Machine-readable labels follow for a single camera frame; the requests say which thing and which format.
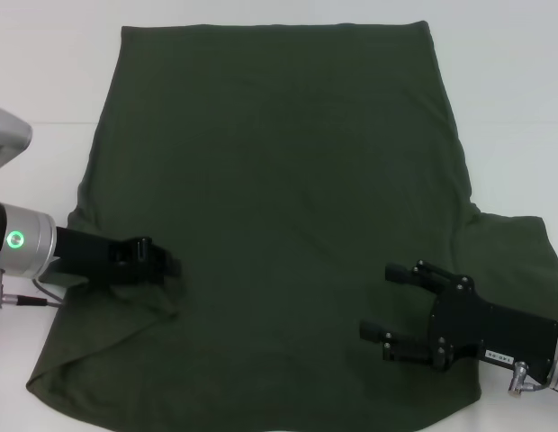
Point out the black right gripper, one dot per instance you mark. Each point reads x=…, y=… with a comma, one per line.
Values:
x=490, y=330

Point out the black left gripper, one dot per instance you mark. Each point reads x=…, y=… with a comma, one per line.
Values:
x=81, y=256

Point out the dark green t-shirt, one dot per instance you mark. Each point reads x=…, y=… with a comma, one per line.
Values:
x=270, y=180

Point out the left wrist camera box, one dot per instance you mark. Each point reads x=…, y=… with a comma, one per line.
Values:
x=9, y=130

